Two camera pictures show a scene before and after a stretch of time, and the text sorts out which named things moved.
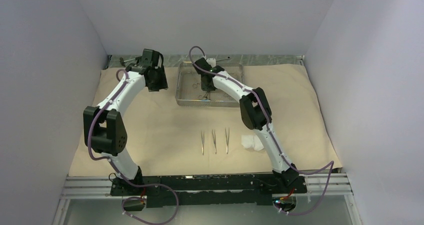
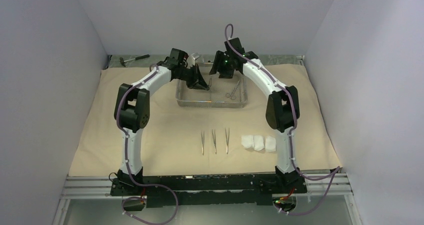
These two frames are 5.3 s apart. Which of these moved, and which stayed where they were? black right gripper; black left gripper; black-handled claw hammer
Moved: black right gripper; black left gripper
Stayed: black-handled claw hammer
